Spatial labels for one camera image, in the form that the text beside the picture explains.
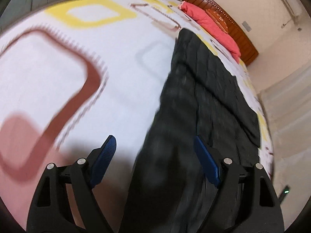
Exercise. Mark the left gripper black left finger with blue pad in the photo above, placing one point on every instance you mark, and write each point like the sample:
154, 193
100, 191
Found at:
50, 209

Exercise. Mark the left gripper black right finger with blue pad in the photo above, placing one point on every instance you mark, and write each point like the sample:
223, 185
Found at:
245, 200

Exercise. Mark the black quilted puffer jacket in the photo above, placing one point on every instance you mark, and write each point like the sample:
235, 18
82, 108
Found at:
169, 191

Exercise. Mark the white striped side curtain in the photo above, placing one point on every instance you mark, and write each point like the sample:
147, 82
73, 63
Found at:
287, 109

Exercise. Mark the white patterned bed sheet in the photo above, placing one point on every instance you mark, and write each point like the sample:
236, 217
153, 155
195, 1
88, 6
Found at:
76, 72

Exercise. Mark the orange patterned cushion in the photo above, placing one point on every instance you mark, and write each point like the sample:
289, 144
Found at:
217, 18

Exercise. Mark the pink pillow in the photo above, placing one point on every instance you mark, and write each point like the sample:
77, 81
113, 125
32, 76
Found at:
209, 25

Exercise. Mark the wooden headboard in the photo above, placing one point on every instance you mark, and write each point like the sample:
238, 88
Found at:
248, 51

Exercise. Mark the wall switch panel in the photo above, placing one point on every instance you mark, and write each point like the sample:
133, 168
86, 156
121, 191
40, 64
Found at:
246, 26

